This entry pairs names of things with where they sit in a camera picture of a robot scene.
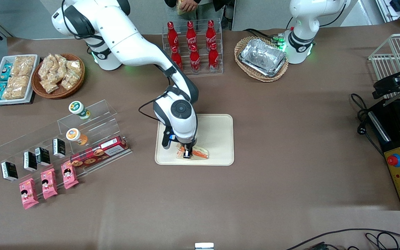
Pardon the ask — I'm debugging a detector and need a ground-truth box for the oval wicker basket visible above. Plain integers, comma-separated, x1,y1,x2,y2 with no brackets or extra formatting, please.
234,36,289,82

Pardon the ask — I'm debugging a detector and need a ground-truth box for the long black cable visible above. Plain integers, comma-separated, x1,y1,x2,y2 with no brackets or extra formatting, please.
285,228,400,250

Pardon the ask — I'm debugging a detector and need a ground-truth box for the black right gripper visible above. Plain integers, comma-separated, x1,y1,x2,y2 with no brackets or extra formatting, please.
176,137,198,159

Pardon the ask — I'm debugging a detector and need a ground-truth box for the clear acrylic stepped shelf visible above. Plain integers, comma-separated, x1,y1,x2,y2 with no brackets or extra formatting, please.
0,99,133,199

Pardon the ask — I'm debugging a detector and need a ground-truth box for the red cola bottle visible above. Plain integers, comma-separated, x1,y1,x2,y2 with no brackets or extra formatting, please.
185,21,198,48
208,42,219,72
167,22,180,49
189,44,201,73
171,46,184,72
205,20,217,45

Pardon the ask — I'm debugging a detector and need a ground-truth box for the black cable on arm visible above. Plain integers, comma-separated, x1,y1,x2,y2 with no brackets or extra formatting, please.
138,85,173,122

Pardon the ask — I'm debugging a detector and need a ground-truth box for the clear bag of brown snacks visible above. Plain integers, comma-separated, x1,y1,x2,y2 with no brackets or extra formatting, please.
38,55,57,81
55,54,70,75
40,78,61,94
60,61,82,90

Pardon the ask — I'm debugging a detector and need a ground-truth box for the beige plastic tray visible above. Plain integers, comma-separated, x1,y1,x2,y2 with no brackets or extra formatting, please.
155,114,234,166

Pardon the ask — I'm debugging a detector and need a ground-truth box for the green lid drink bottle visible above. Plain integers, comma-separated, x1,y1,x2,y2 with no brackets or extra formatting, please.
69,101,91,120

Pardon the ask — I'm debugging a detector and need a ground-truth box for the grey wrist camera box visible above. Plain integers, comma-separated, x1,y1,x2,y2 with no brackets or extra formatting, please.
162,127,177,150

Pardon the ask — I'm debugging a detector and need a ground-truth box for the pink cartoon snack pack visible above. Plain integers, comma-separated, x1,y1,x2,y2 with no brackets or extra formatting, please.
61,169,79,190
41,168,58,200
19,178,39,210

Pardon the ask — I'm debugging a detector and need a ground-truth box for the black mounted device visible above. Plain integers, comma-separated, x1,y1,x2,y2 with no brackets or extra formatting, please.
373,68,400,99

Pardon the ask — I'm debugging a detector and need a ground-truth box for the black flat tray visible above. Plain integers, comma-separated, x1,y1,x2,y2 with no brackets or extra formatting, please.
0,99,36,107

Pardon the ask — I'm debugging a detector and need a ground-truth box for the black power cable with plug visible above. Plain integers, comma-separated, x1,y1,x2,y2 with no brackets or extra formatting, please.
350,93,386,157

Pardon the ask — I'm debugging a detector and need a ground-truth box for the person in dark clothes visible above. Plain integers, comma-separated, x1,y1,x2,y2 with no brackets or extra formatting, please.
164,0,237,21

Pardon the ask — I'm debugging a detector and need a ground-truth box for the black cable at arm base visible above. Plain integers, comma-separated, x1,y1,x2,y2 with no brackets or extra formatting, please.
243,28,287,40

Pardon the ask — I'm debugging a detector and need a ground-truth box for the orange lid drink bottle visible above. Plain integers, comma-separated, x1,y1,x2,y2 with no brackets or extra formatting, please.
66,128,89,145

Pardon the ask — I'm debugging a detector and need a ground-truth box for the red tartan shortbread box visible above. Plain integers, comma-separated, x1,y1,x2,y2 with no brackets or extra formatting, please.
70,135,130,168

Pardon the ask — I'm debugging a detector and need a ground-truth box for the triangle sandwich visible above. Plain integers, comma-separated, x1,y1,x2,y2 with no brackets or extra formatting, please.
176,144,210,160

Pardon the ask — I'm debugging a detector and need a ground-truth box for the round wicker snack basket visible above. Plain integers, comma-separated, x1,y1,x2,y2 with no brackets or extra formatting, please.
31,53,85,99

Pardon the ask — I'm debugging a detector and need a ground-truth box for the small black snack box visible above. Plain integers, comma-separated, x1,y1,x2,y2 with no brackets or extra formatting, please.
53,138,66,158
1,161,18,182
24,151,38,172
35,147,51,166

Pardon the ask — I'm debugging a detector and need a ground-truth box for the white wire rack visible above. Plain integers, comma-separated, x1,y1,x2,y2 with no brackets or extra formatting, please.
368,33,400,105

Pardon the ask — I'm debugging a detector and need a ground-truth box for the person's bare hand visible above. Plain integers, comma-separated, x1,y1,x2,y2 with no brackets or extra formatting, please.
178,0,199,14

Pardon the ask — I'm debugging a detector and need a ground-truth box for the black heating machine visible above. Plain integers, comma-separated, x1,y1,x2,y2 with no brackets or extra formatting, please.
368,97,400,210

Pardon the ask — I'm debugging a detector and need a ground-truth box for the looped black cable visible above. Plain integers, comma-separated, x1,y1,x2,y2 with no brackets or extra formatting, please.
365,232,400,250

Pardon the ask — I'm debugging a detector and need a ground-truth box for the clear acrylic bottle rack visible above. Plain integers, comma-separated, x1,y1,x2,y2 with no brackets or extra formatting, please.
161,18,224,78

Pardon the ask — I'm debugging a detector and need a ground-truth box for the silver foil tray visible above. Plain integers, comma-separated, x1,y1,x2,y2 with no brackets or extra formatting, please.
238,38,287,77

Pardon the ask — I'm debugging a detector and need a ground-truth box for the large bag of brown snacks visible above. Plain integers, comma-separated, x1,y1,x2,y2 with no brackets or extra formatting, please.
2,76,30,100
10,56,36,77

